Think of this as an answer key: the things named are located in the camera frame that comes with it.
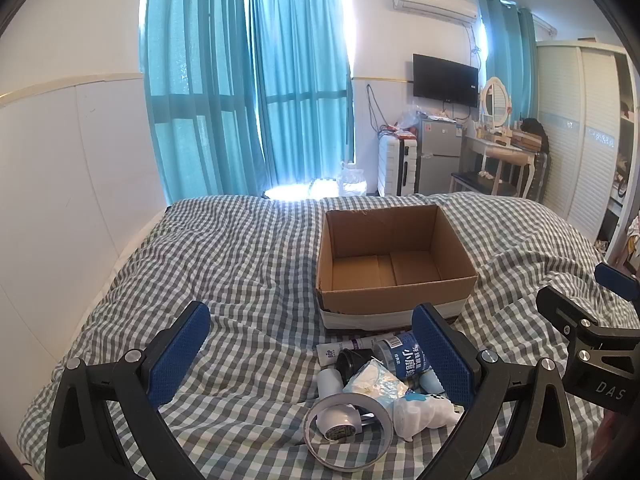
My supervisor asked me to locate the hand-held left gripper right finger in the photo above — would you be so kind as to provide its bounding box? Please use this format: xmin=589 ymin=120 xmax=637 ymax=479
xmin=411 ymin=302 xmax=588 ymax=480

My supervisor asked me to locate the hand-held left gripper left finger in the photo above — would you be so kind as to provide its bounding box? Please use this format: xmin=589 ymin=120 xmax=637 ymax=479
xmin=45 ymin=301 xmax=212 ymax=480

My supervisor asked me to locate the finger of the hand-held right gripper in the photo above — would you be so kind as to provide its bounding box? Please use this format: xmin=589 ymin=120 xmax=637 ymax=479
xmin=536 ymin=286 xmax=603 ymax=337
xmin=595 ymin=262 xmax=640 ymax=303

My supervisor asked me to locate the clear plastic bottle blue label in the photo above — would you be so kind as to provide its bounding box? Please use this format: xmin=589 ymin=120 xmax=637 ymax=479
xmin=372 ymin=332 xmax=437 ymax=385

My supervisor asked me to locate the white face mask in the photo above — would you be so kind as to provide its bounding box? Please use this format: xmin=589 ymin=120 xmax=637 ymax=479
xmin=342 ymin=357 xmax=412 ymax=402

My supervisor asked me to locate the black cup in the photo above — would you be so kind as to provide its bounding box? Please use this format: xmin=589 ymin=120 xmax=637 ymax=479
xmin=336 ymin=347 xmax=376 ymax=381

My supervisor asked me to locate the white toothpaste tube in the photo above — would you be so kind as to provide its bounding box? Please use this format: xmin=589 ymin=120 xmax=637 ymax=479
xmin=317 ymin=336 xmax=401 ymax=367

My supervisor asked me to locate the brown cardboard box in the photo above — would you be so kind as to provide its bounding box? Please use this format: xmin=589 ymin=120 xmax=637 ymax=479
xmin=315 ymin=205 xmax=479 ymax=331

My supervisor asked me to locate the white crumpled plastic bag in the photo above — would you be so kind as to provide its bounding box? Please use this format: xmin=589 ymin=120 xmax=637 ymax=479
xmin=392 ymin=392 xmax=464 ymax=441

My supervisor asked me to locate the grey white checked blanket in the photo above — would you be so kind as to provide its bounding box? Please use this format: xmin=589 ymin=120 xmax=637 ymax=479
xmin=17 ymin=191 xmax=640 ymax=480

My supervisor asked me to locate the small white bottle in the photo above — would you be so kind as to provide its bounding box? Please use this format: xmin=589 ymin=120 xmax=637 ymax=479
xmin=318 ymin=369 xmax=344 ymax=401

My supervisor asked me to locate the white round device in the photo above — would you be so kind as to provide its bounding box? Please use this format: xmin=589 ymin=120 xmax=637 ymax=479
xmin=320 ymin=402 xmax=364 ymax=441

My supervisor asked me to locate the white slatted wardrobe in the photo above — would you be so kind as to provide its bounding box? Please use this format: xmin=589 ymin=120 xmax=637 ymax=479
xmin=536 ymin=40 xmax=640 ymax=256

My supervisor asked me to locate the dark seat chair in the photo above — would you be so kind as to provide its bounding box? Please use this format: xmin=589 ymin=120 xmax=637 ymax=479
xmin=450 ymin=170 xmax=518 ymax=197

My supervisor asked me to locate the white dressing table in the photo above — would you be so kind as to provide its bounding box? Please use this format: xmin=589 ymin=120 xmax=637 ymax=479
xmin=462 ymin=130 xmax=533 ymax=199

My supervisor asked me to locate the black bag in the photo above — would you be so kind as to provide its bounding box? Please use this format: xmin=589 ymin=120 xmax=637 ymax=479
xmin=520 ymin=117 xmax=549 ymax=155

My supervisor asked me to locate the white suitcase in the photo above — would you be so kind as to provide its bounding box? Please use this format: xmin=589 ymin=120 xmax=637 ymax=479
xmin=377 ymin=135 xmax=420 ymax=197

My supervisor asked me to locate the pack of water bottles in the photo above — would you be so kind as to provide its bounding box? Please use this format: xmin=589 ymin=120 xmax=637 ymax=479
xmin=340 ymin=162 xmax=369 ymax=197

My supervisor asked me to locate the small grey fridge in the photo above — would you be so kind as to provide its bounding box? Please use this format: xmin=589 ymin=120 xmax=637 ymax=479
xmin=417 ymin=116 xmax=465 ymax=196

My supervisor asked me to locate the white oval mirror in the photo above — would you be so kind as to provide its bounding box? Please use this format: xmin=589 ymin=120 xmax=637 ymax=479
xmin=481 ymin=77 xmax=515 ymax=128

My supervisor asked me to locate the clear plastic bag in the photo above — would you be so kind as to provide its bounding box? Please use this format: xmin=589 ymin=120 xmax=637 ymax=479
xmin=397 ymin=105 xmax=424 ymax=132

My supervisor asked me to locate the narrow teal curtain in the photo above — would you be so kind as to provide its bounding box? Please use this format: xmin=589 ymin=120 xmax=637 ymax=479
xmin=475 ymin=0 xmax=540 ymax=131

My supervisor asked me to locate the wide teal curtain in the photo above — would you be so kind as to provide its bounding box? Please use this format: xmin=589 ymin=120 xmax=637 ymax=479
xmin=139 ymin=0 xmax=267 ymax=206

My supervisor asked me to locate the teal window curtain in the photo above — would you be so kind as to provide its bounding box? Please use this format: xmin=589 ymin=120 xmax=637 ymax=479
xmin=245 ymin=0 xmax=356 ymax=197

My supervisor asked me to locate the white air conditioner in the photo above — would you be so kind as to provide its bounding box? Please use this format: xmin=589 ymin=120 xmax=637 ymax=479
xmin=391 ymin=0 xmax=478 ymax=25

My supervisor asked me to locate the white tape ring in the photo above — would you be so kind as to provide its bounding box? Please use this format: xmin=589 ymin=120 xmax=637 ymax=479
xmin=303 ymin=392 xmax=396 ymax=471

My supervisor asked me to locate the black wall cable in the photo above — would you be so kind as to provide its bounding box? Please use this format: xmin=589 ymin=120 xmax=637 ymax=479
xmin=365 ymin=84 xmax=384 ymax=134

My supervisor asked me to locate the black wall television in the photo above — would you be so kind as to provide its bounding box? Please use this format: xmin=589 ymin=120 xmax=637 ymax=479
xmin=412 ymin=53 xmax=479 ymax=108

